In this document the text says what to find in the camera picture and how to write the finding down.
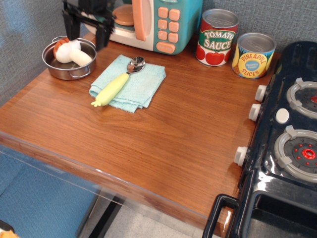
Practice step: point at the pineapple slices can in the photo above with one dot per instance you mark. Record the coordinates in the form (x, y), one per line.
(253, 55)

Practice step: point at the teal toy microwave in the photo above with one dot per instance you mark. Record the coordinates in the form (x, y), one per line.
(163, 26)

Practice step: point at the orange plush toy corner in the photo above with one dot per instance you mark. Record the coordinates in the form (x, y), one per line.
(8, 234)

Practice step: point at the dark blue toy stove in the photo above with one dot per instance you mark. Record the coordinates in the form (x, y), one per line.
(278, 184)

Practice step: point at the white stove knob upper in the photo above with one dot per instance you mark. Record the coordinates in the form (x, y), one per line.
(259, 96)

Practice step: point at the white stove knob middle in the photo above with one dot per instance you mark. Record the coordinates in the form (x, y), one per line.
(254, 112)

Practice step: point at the tomato sauce can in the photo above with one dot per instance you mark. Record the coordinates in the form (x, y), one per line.
(217, 32)

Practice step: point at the light blue folded cloth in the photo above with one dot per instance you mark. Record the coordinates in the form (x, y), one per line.
(139, 89)

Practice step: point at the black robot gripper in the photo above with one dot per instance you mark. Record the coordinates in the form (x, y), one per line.
(77, 11)

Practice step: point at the yellow handled metal spoon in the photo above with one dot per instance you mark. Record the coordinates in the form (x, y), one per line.
(115, 86)

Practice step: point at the black table leg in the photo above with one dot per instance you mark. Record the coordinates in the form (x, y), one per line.
(102, 215)

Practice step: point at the plush white brown mushroom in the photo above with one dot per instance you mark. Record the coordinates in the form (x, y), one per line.
(66, 51)

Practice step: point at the white stove knob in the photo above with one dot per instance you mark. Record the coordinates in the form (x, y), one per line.
(240, 155)
(254, 112)
(259, 96)

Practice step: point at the silver metal pot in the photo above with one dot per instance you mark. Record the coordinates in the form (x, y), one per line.
(69, 71)

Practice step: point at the white stove knob lower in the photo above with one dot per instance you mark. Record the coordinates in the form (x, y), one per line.
(240, 155)

